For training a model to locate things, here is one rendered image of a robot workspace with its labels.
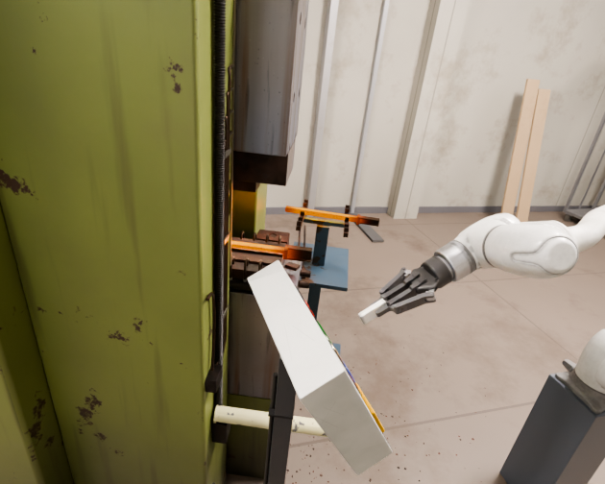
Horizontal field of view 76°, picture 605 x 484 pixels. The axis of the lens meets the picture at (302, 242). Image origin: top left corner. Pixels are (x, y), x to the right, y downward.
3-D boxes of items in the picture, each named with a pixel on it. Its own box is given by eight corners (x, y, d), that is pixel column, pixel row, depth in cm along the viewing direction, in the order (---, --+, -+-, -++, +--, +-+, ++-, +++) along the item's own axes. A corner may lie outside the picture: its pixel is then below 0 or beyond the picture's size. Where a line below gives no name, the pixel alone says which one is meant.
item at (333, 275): (348, 252, 212) (349, 249, 211) (347, 291, 176) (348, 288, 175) (294, 244, 213) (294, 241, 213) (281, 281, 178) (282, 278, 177)
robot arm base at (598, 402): (580, 362, 156) (586, 351, 154) (634, 406, 137) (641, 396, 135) (544, 368, 151) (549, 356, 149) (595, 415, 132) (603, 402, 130)
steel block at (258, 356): (294, 333, 175) (303, 246, 155) (283, 400, 141) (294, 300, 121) (173, 318, 176) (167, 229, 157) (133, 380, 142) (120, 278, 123)
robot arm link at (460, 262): (452, 260, 101) (434, 272, 101) (447, 234, 96) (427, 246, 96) (478, 278, 94) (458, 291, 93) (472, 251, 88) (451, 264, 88)
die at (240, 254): (284, 261, 142) (286, 241, 139) (277, 291, 124) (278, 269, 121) (173, 248, 144) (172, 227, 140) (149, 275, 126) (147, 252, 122)
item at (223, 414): (360, 431, 118) (363, 420, 116) (361, 447, 113) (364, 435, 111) (218, 412, 119) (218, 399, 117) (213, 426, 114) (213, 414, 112)
